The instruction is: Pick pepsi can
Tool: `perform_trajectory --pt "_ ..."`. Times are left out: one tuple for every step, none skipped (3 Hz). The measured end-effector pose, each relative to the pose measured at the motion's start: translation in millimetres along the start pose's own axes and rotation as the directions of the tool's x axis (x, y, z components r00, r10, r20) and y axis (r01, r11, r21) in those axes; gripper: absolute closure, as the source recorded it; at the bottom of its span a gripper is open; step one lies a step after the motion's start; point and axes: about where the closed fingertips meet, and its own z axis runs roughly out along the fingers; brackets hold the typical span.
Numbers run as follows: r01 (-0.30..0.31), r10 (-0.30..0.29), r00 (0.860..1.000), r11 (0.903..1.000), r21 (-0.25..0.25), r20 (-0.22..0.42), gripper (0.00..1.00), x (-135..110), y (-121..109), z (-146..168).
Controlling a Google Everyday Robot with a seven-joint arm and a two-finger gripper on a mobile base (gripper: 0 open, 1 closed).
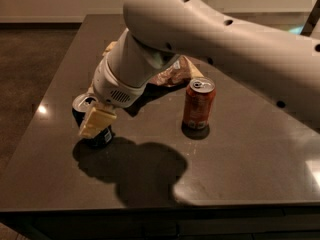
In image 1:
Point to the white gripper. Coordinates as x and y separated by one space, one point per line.
111 88

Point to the blue pepsi can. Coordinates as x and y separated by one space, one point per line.
80 106

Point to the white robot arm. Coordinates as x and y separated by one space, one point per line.
279 65

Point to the red soda can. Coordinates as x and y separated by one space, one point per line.
199 98

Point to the brown and cream chip bag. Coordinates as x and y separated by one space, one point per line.
175 72

